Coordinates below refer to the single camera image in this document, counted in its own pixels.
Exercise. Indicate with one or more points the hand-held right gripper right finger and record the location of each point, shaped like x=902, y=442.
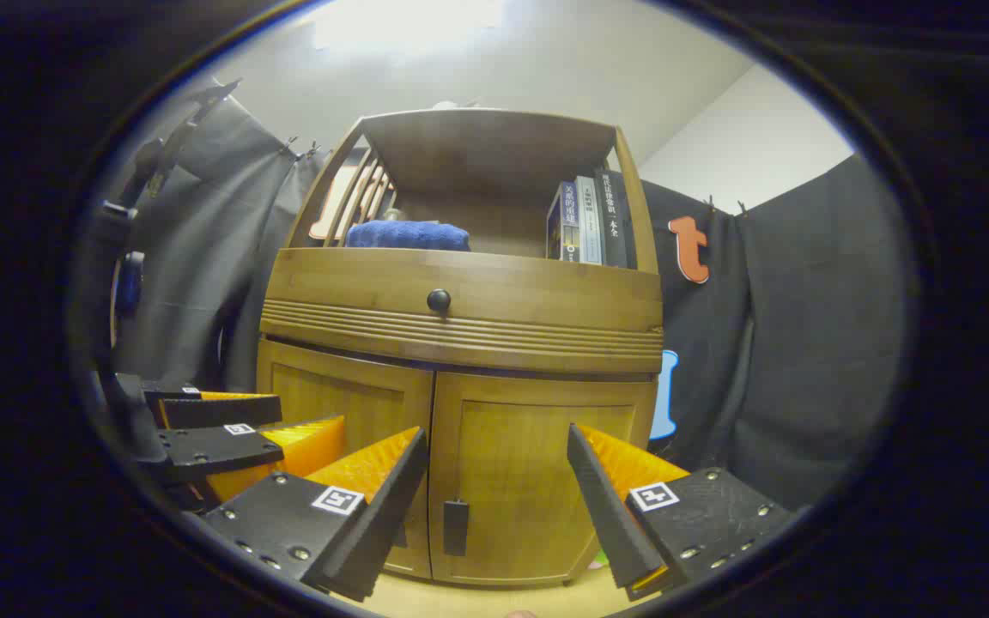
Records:
x=606, y=515

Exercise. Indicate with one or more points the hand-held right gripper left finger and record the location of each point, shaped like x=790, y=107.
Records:
x=383, y=524

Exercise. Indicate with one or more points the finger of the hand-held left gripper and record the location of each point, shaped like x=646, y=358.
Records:
x=220, y=452
x=220, y=414

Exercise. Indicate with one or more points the wooden shoe cabinet door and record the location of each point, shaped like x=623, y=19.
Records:
x=529, y=455
x=348, y=403

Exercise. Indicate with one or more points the wooden double-door shoe cabinet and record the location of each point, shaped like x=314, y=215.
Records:
x=486, y=150

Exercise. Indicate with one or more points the wooden ribbed drawer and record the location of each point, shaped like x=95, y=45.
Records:
x=546, y=296

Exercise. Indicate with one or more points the black round drawer knob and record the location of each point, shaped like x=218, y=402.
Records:
x=439, y=300

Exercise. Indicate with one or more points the folded blue towel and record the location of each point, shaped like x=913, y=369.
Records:
x=409, y=236

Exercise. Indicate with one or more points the dark blue cover book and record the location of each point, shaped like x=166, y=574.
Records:
x=559, y=227

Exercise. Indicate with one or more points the light grey spine book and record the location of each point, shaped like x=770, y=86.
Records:
x=589, y=223

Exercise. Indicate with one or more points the black spine book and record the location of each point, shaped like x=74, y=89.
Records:
x=613, y=219

